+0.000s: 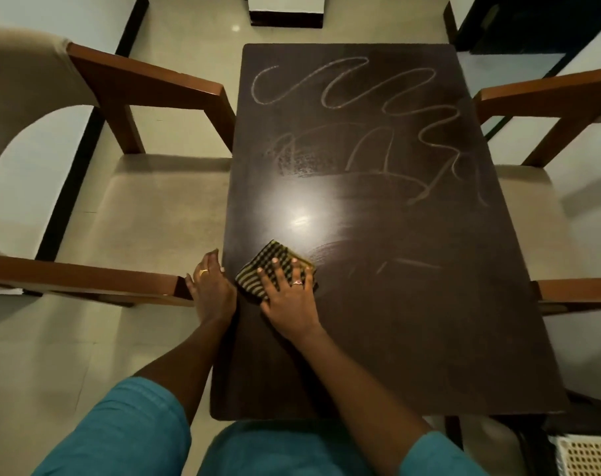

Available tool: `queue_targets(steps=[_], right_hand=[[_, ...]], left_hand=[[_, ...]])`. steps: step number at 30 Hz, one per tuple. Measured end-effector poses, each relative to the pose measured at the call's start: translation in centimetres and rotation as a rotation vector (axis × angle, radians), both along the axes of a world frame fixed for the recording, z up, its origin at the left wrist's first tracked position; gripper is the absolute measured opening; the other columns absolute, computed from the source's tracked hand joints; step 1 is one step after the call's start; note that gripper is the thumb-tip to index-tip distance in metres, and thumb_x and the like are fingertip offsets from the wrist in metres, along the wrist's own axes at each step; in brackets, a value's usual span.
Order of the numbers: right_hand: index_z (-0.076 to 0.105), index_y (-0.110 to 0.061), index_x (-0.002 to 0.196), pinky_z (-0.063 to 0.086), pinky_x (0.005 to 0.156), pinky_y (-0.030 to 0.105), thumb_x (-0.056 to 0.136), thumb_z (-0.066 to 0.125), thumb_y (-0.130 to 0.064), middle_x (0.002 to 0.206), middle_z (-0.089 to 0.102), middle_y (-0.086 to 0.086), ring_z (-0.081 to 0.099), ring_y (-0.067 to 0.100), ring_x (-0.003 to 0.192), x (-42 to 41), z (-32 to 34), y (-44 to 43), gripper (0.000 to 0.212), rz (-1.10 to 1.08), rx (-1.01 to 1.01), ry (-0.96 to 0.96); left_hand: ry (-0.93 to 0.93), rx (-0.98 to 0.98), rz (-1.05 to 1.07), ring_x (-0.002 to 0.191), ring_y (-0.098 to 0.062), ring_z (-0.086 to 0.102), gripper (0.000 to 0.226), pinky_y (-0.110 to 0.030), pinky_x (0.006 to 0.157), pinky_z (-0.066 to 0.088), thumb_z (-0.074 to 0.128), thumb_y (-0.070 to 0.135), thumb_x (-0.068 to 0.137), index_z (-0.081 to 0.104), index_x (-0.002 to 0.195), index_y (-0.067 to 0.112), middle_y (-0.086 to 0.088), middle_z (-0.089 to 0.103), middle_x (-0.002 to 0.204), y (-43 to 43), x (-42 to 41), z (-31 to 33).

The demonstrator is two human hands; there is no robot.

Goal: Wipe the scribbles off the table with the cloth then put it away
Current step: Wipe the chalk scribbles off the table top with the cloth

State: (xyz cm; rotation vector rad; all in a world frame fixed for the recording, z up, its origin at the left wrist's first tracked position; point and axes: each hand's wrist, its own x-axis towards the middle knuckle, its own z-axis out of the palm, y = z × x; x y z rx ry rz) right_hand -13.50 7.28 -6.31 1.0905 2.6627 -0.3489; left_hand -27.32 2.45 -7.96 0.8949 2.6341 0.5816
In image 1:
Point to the person's left hand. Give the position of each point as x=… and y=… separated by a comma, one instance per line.
x=212, y=297

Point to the person's right hand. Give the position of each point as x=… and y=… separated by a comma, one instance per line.
x=290, y=307

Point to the person's left middle finger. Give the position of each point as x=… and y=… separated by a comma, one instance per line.
x=214, y=262

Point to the person's right forearm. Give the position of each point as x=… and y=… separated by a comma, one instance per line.
x=365, y=396

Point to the yellow black striped cleaning cloth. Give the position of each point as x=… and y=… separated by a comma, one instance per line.
x=259, y=258

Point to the person's right middle finger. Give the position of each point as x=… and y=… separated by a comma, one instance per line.
x=279, y=275

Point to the white plastic lattice basket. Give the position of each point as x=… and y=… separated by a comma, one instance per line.
x=588, y=456

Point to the person's right little finger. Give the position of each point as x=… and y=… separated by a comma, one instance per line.
x=309, y=278

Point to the person's left little finger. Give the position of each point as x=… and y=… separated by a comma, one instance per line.
x=189, y=286

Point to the person's left forearm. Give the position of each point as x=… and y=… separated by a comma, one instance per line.
x=188, y=359

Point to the teal shirt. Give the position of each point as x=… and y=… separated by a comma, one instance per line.
x=131, y=433

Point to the wooden armchair with beige cushion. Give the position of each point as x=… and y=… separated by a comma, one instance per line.
x=528, y=218
x=146, y=213

